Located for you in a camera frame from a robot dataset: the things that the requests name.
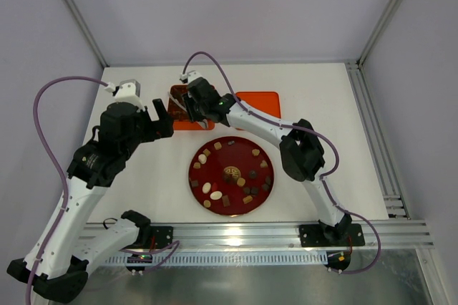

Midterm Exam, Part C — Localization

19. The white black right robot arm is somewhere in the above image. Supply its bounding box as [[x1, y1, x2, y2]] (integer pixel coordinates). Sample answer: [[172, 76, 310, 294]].
[[180, 74, 352, 244]]

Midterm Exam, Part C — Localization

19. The dark flower chocolate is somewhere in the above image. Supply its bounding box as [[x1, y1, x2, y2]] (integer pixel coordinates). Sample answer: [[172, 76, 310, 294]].
[[248, 170, 257, 179]]

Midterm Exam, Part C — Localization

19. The orange box lid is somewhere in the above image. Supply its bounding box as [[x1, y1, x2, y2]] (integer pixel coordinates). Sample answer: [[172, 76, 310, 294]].
[[235, 91, 281, 118]]

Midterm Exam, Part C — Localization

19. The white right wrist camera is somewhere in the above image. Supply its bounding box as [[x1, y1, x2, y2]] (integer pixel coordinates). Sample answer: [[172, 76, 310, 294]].
[[179, 70, 202, 84]]

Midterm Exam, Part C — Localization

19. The white oval chocolate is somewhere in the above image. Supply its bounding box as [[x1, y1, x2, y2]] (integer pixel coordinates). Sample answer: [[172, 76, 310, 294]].
[[210, 191, 223, 200]]

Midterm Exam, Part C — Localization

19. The aluminium mounting rail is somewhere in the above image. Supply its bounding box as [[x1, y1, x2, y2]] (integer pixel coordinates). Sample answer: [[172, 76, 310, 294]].
[[169, 219, 434, 249]]

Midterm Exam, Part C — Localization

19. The orange compartment chocolate box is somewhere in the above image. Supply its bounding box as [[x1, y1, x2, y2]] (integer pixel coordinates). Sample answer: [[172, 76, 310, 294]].
[[167, 84, 215, 130]]

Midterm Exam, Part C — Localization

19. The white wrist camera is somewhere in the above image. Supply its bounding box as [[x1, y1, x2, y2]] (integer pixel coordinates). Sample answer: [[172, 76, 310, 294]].
[[104, 79, 145, 110], [179, 70, 202, 84]]

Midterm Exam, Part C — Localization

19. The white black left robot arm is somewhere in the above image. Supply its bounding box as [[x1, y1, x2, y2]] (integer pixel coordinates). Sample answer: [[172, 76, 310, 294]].
[[7, 99, 173, 304]]

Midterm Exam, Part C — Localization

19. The tan scalloped round chocolate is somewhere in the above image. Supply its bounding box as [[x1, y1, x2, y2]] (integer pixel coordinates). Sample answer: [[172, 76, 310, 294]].
[[237, 178, 245, 187]]

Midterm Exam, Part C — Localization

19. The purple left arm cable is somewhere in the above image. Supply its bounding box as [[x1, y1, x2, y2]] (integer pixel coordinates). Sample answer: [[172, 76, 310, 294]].
[[25, 75, 182, 304]]

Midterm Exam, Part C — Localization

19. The round red plate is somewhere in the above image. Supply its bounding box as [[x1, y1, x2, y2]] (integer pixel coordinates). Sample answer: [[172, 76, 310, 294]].
[[187, 136, 275, 217]]

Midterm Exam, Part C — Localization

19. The tan bar chocolate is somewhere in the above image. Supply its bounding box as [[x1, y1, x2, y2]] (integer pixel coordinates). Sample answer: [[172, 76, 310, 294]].
[[243, 195, 253, 204]]

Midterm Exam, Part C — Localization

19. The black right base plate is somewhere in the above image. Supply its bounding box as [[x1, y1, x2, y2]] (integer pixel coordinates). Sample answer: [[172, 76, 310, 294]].
[[298, 223, 366, 248]]

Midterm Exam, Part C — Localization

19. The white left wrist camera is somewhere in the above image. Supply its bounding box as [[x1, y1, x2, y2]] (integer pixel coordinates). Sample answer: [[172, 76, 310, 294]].
[[104, 79, 145, 110]]

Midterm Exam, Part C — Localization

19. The brown rectangular chocolate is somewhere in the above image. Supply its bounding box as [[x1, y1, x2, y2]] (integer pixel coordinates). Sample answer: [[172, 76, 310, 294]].
[[222, 195, 230, 207]]

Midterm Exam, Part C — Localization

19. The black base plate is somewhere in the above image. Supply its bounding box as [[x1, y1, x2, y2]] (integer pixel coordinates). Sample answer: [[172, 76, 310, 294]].
[[147, 226, 174, 251], [298, 223, 366, 248]]

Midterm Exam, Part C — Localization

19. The cream round chocolate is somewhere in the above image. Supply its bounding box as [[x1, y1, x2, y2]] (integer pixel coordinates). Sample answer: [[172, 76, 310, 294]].
[[198, 154, 207, 164]]

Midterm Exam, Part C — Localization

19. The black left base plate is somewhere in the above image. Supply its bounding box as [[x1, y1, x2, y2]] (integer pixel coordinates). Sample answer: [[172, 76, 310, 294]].
[[147, 226, 174, 251]]

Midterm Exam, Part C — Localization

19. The grey perforated cable tray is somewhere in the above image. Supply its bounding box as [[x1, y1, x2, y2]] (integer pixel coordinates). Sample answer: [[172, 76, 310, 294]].
[[102, 250, 328, 268]]

